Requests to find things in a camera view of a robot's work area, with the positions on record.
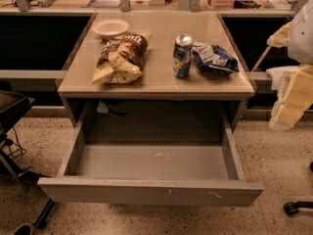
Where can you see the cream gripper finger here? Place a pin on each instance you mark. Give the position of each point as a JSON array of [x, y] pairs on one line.
[[281, 37], [295, 96]]

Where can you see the redbull can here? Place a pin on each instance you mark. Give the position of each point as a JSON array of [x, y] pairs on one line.
[[182, 55]]

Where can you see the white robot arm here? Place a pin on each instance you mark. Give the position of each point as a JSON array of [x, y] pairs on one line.
[[300, 47]]

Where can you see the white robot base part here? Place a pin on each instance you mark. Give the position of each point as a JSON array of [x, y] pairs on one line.
[[277, 73]]

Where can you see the open grey top drawer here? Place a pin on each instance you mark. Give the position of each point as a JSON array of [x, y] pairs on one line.
[[153, 153]]

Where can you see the blue chip bag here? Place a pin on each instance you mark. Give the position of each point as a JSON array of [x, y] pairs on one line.
[[214, 58]]

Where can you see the black caster wheel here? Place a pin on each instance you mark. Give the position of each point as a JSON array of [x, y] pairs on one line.
[[292, 208]]

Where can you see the grey cabinet table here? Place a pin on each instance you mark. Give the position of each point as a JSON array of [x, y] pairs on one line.
[[158, 81]]

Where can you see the brown yellow chip bag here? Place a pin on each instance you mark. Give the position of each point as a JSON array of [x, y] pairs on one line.
[[122, 59]]

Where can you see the white paper bowl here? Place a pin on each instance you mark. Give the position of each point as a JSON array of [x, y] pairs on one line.
[[110, 28]]

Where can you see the black office chair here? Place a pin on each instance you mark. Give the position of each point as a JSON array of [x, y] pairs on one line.
[[13, 106]]

